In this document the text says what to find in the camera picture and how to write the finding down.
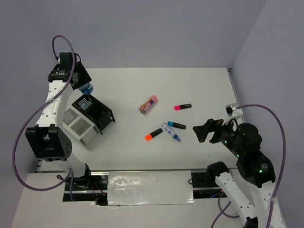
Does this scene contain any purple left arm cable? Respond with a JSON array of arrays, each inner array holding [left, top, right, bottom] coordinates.
[[11, 35, 83, 201]]

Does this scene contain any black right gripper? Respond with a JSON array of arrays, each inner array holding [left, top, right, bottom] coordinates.
[[192, 114, 243, 155]]

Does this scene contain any blue slime jar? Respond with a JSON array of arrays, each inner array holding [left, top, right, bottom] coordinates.
[[78, 83, 94, 95], [80, 101, 93, 111]]

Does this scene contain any pink highlighter marker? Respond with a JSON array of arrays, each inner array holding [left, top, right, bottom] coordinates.
[[174, 104, 192, 111]]

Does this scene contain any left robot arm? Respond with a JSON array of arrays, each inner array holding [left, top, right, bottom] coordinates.
[[25, 52, 93, 190]]

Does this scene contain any silver taped front panel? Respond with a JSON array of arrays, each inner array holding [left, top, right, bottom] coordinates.
[[107, 171, 195, 206]]

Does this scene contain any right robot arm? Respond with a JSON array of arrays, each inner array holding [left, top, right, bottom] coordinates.
[[193, 119, 286, 228]]

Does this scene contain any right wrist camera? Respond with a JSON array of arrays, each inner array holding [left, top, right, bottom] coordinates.
[[222, 103, 243, 125]]

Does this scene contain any clear glue bottle blue cap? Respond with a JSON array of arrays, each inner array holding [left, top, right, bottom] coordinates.
[[161, 123, 181, 142]]

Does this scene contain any orange highlighter marker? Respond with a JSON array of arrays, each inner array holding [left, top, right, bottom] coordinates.
[[145, 128, 163, 141]]

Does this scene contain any black slotted organizer box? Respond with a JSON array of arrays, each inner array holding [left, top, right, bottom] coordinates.
[[72, 95, 115, 134]]

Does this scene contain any blue highlighter marker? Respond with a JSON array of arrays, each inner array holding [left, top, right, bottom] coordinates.
[[167, 121, 186, 130]]

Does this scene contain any pink capped crayon tube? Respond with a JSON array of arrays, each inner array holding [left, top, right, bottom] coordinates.
[[139, 95, 158, 114]]

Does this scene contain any white slotted organizer box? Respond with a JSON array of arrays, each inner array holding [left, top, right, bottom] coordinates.
[[63, 106, 100, 146]]

